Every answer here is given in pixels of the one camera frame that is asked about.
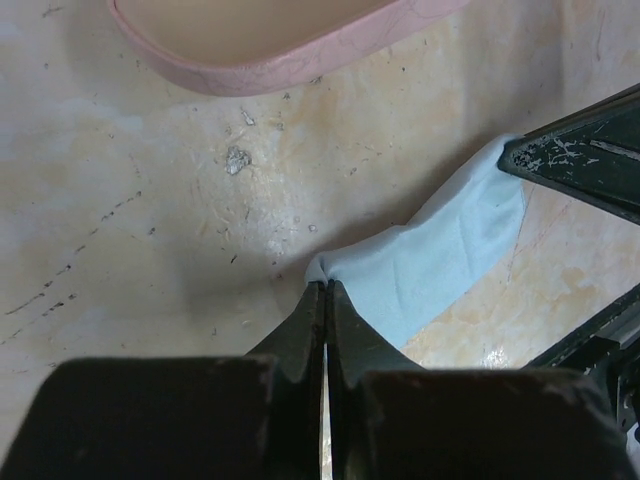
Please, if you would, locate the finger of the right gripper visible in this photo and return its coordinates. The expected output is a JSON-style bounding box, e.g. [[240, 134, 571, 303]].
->
[[498, 85, 640, 224], [525, 285, 639, 368]]

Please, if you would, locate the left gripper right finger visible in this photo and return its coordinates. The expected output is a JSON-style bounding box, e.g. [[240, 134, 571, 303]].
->
[[326, 282, 635, 479]]

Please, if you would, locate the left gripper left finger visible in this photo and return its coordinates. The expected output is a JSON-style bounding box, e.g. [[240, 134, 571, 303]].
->
[[9, 283, 326, 479]]

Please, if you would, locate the light blue cloth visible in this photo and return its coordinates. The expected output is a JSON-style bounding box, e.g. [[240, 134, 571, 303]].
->
[[305, 135, 525, 348]]

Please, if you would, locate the pink glasses case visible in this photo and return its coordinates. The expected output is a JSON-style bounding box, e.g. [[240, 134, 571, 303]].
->
[[108, 0, 465, 97]]

